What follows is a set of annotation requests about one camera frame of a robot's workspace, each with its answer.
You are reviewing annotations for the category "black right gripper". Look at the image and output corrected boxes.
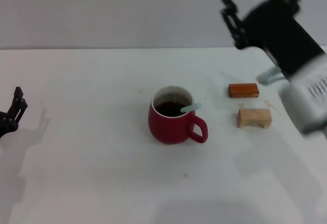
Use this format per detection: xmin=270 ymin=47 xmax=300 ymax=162
xmin=219 ymin=0 xmax=326 ymax=78

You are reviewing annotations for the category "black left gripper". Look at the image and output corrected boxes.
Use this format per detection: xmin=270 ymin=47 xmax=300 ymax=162
xmin=0 ymin=86 xmax=28 ymax=139

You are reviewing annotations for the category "spoon with light blue handle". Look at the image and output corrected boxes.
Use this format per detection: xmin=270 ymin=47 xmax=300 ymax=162
xmin=180 ymin=102 xmax=203 ymax=114

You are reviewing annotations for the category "red ceramic coffee cup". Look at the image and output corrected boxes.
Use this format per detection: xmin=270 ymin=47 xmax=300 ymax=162
xmin=148 ymin=85 xmax=208 ymax=145

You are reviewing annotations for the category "orange wooden block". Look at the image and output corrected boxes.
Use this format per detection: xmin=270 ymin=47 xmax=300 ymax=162
xmin=228 ymin=83 xmax=260 ymax=99

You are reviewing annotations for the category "light wooden arched block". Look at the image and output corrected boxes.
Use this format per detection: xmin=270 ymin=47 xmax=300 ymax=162
xmin=237 ymin=108 xmax=272 ymax=129

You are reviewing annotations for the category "gripper cable with metal plug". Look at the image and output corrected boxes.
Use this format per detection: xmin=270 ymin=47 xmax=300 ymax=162
xmin=256 ymin=66 xmax=286 ymax=86

